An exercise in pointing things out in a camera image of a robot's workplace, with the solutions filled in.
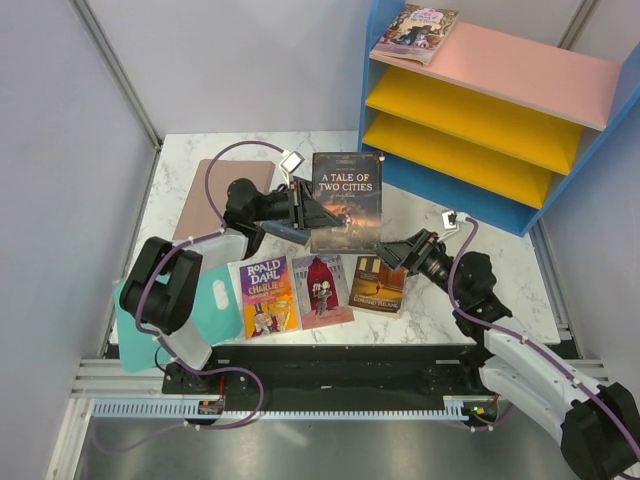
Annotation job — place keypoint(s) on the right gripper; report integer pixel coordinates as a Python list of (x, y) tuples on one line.
[(420, 246)]

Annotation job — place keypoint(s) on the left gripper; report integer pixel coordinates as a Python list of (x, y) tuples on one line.
[(306, 212)]

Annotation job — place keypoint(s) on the Edward Tulane book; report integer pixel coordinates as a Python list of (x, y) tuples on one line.
[(376, 288)]

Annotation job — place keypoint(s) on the A Tale of Two Cities book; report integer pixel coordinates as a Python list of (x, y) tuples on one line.
[(348, 185)]

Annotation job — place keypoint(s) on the pink red Shakespeare story book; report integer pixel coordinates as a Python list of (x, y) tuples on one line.
[(322, 291)]

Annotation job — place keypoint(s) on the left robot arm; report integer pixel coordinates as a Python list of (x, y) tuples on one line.
[(160, 290)]

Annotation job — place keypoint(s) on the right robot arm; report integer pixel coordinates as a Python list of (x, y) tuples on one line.
[(596, 425)]

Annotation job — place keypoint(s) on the Nineteen Eighty-Four book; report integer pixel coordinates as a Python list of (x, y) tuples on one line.
[(285, 231)]

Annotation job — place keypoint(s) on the Roald Dahl Charlie book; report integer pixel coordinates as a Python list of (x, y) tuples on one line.
[(269, 303)]

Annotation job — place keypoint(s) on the teal plastic file folder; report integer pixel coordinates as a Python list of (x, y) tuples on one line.
[(215, 313)]

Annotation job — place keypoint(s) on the blue shelf unit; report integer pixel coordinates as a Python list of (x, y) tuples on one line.
[(495, 125)]

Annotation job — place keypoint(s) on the purple illustrated book on shelf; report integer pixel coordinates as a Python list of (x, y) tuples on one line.
[(416, 33)]

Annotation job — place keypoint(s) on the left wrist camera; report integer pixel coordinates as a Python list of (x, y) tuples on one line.
[(289, 164)]

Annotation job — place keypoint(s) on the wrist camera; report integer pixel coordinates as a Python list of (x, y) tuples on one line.
[(289, 164), (452, 221)]

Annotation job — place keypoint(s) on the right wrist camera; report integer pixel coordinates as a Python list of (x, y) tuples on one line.
[(452, 221)]

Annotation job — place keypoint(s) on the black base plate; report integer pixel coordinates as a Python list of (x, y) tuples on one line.
[(377, 377)]

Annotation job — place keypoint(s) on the white cable duct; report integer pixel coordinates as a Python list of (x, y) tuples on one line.
[(200, 410)]

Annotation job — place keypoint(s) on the aluminium frame rail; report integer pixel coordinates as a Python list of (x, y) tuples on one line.
[(113, 64)]

